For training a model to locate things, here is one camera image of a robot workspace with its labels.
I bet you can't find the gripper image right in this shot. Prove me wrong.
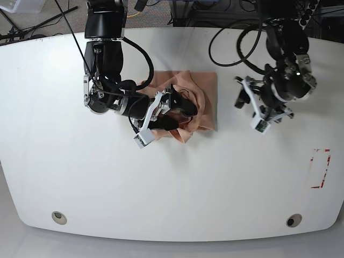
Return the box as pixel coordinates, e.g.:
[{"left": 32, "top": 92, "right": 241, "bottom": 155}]
[{"left": 234, "top": 76, "right": 294, "bottom": 119}]

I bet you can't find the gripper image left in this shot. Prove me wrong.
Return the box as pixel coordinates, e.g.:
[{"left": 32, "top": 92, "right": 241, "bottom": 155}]
[{"left": 122, "top": 87, "right": 198, "bottom": 132}]

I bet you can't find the peach T-shirt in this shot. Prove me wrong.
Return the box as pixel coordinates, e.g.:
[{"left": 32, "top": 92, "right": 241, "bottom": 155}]
[{"left": 139, "top": 70, "right": 218, "bottom": 144}]

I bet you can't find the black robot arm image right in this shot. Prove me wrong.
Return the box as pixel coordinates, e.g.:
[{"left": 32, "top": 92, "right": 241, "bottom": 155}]
[{"left": 235, "top": 19, "right": 317, "bottom": 133}]

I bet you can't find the black equipment base on floor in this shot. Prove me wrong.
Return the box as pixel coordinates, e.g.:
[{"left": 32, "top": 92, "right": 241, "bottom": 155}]
[{"left": 169, "top": 1, "right": 245, "bottom": 28}]

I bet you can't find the white power strip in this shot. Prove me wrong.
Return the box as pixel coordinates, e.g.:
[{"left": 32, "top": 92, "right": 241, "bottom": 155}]
[{"left": 298, "top": 0, "right": 320, "bottom": 30}]

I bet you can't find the red tape rectangle marking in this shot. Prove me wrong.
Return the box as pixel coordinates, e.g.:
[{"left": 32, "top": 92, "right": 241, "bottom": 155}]
[{"left": 308, "top": 149, "right": 331, "bottom": 189}]

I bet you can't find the black tripod stand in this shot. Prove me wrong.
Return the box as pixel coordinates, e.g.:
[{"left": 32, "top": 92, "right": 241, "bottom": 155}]
[{"left": 1, "top": 1, "right": 68, "bottom": 45}]

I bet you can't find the clear plastic storage box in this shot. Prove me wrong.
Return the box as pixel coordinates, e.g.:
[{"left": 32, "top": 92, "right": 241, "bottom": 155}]
[{"left": 0, "top": 0, "right": 45, "bottom": 13}]

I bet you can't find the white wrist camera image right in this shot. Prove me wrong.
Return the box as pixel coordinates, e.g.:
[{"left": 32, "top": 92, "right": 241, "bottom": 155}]
[{"left": 241, "top": 76, "right": 292, "bottom": 134}]

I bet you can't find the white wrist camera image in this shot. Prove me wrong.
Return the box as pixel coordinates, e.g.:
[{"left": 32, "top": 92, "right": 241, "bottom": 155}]
[
  {"left": 133, "top": 91, "right": 165, "bottom": 150},
  {"left": 241, "top": 76, "right": 292, "bottom": 134}
]

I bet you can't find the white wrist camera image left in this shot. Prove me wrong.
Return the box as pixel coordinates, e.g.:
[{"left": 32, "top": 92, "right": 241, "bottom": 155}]
[{"left": 133, "top": 91, "right": 165, "bottom": 150}]

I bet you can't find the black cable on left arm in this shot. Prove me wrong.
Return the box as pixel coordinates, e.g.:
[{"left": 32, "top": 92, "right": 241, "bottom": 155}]
[{"left": 209, "top": 0, "right": 269, "bottom": 68}]

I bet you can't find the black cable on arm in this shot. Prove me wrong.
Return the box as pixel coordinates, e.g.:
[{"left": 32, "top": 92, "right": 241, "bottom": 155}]
[
  {"left": 209, "top": 0, "right": 269, "bottom": 68},
  {"left": 118, "top": 37, "right": 155, "bottom": 94}
]

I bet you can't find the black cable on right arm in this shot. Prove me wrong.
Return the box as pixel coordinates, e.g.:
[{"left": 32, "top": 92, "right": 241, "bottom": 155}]
[{"left": 118, "top": 37, "right": 155, "bottom": 94}]

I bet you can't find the right table cable grommet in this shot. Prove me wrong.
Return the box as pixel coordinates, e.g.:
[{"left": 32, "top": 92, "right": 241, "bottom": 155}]
[{"left": 286, "top": 214, "right": 303, "bottom": 228}]

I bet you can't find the table cable grommet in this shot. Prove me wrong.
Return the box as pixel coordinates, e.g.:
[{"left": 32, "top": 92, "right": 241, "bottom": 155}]
[
  {"left": 52, "top": 211, "right": 67, "bottom": 225},
  {"left": 286, "top": 214, "right": 303, "bottom": 228}
]

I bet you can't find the left table cable grommet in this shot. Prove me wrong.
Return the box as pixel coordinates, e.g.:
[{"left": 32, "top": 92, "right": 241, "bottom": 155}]
[{"left": 52, "top": 211, "right": 67, "bottom": 225}]

